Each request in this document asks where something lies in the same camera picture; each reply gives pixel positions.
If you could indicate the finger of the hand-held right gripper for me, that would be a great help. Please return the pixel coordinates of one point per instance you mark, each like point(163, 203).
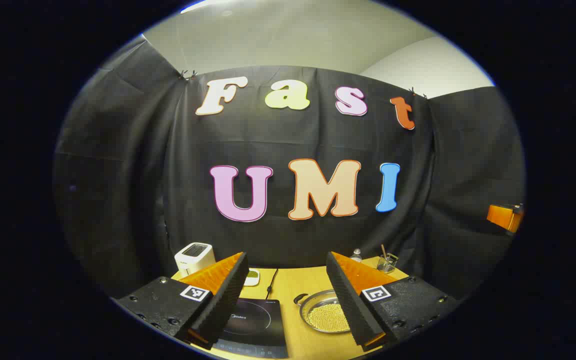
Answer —
point(503, 216)

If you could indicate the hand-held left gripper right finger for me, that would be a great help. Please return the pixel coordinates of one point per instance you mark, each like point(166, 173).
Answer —
point(350, 305)

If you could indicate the black induction cooktop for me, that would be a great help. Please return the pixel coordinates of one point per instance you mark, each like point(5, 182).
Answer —
point(258, 325)

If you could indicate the clear plastic bottle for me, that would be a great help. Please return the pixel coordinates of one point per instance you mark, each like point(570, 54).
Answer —
point(356, 257)

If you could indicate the large heap of soybeans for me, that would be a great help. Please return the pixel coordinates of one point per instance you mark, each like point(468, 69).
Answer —
point(330, 317)

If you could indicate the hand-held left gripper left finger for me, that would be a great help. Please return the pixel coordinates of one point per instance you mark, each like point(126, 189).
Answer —
point(223, 305)

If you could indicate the stainless steel pot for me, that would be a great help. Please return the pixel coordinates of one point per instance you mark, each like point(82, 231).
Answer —
point(318, 297)

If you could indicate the white toaster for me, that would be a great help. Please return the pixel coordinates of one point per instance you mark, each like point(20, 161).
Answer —
point(193, 257)

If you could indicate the black binder clip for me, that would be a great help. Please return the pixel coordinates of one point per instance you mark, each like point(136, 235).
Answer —
point(415, 91)
point(186, 75)

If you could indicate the clear glass cup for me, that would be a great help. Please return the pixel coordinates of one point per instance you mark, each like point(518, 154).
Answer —
point(387, 265)

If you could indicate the white divided dish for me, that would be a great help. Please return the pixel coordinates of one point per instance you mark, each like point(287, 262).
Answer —
point(252, 277)

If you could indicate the brown wooden stick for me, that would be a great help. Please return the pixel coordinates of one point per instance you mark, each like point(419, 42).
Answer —
point(384, 251)

